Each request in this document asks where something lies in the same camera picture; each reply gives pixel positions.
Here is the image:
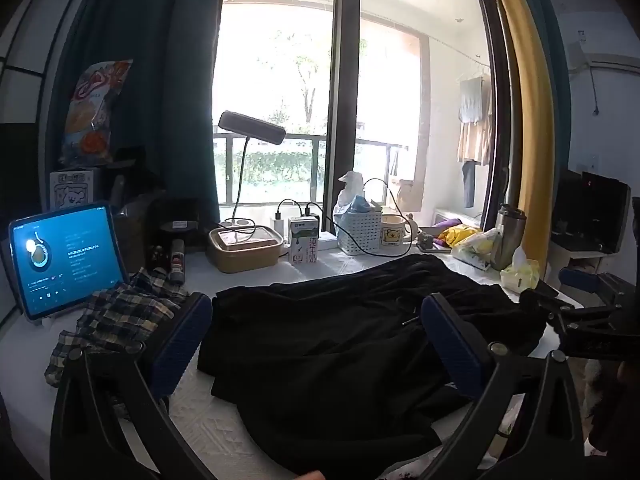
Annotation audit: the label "tablet with lit screen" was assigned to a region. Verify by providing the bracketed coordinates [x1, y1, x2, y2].
[7, 203, 130, 323]

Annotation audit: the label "yellow curtain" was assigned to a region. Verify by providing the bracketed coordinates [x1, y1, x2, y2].
[482, 0, 551, 271]

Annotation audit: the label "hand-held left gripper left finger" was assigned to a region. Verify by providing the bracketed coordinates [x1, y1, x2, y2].
[50, 292, 216, 480]

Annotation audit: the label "black pants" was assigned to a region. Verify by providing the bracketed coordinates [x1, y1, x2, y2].
[197, 254, 573, 480]

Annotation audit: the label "white air conditioner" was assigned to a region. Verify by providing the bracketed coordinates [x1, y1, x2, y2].
[570, 42, 640, 68]

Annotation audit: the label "beige lunch box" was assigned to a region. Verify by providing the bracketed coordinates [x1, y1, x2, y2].
[207, 226, 285, 273]

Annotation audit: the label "hanging clothes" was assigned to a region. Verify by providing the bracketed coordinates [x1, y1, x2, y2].
[457, 75, 496, 208]

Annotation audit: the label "white mug with bear print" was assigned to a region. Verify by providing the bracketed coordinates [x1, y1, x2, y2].
[381, 214, 421, 247]

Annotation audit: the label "blue curtain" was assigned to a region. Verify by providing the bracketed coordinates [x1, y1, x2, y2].
[50, 0, 236, 221]

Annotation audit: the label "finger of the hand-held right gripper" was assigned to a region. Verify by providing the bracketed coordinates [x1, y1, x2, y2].
[519, 287, 576, 328]
[558, 266, 607, 295]

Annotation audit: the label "white box with bear print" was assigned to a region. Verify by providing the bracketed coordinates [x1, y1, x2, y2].
[49, 167, 98, 211]

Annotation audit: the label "colourful snack bag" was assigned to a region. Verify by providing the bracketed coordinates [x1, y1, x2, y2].
[60, 59, 133, 168]

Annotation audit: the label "green and white milk carton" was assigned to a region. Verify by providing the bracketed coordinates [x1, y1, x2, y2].
[289, 216, 321, 266]

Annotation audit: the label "dark window frame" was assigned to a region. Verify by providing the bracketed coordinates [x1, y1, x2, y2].
[322, 0, 362, 233]

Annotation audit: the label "yellow and white plastic bag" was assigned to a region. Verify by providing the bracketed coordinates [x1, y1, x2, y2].
[452, 227, 502, 271]

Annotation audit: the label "black desk lamp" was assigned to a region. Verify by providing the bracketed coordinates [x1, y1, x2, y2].
[217, 110, 288, 231]

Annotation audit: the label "person's right hand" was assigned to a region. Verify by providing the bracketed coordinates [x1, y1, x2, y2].
[587, 359, 640, 457]

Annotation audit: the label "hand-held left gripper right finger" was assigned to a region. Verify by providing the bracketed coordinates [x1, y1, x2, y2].
[420, 292, 586, 480]

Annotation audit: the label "white perforated basket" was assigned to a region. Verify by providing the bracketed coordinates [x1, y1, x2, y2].
[334, 207, 383, 256]

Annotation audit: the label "yellow tissue pack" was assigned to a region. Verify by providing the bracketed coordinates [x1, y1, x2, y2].
[500, 247, 541, 291]

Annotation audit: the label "black cable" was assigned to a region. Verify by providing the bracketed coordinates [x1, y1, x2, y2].
[277, 177, 417, 256]

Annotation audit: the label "balcony railing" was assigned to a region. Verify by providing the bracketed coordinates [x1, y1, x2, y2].
[212, 132, 406, 206]

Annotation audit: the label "dark box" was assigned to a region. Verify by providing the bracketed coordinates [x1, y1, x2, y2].
[112, 190, 166, 273]

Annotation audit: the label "small spray can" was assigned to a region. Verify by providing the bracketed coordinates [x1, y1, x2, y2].
[170, 239, 187, 283]

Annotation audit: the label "plaid shirt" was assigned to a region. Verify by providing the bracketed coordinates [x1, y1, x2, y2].
[44, 267, 188, 388]

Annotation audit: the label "steel thermos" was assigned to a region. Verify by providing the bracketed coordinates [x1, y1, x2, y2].
[492, 203, 527, 271]

